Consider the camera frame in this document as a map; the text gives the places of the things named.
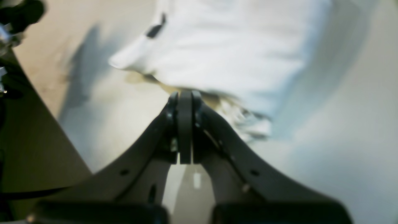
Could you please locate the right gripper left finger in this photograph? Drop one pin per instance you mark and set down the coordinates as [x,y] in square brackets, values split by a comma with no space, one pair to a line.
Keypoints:
[129,190]

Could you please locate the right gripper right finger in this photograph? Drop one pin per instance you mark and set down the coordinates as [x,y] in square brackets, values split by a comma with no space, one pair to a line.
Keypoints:
[247,189]

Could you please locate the white printed t-shirt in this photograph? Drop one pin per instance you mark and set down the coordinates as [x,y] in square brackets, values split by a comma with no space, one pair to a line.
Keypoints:
[247,52]

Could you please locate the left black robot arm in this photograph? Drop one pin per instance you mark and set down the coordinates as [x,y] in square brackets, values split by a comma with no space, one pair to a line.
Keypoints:
[14,22]

